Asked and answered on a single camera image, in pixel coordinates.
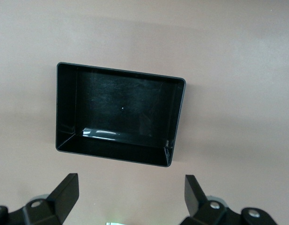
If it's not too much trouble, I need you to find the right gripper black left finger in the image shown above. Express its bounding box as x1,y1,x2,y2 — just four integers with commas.
0,172,80,225

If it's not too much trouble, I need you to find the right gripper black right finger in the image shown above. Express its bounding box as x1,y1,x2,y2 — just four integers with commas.
181,174,280,225

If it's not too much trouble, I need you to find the black rectangular plastic box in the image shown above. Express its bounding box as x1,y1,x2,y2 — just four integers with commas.
54,61,186,168

